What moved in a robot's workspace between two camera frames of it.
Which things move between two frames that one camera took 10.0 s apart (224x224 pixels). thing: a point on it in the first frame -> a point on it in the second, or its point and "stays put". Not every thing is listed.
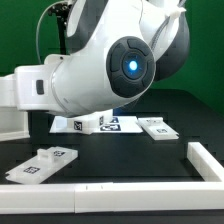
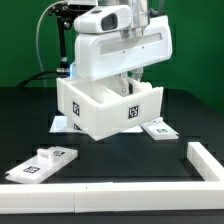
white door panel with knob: [47, 163] stays put
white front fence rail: [111, 198] stays put
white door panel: [157, 128] stays put
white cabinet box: [14, 123] -> [99, 109]
